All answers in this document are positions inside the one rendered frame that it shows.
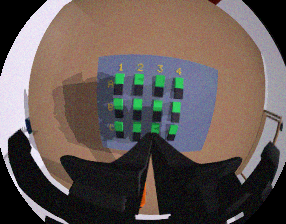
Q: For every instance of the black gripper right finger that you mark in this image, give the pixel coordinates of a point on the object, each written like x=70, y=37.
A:
x=175, y=175

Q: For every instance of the blue-grey switch panel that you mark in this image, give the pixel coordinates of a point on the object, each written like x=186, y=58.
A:
x=141, y=93

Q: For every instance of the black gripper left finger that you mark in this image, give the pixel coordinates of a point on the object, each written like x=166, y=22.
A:
x=126, y=176

